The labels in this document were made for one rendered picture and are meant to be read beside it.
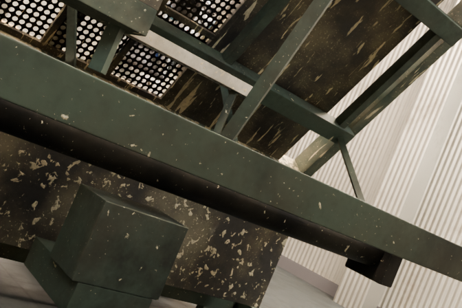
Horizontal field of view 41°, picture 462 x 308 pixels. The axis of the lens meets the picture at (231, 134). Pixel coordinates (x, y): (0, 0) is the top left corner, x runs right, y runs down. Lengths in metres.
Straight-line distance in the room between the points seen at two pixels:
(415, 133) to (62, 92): 5.00
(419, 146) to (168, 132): 4.77
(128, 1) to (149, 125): 0.47
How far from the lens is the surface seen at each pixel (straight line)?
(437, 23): 2.66
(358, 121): 2.91
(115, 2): 1.47
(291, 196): 1.31
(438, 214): 5.79
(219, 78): 1.98
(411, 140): 5.82
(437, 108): 5.82
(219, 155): 1.17
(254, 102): 1.90
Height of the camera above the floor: 0.74
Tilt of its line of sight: 3 degrees up
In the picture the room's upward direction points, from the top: 23 degrees clockwise
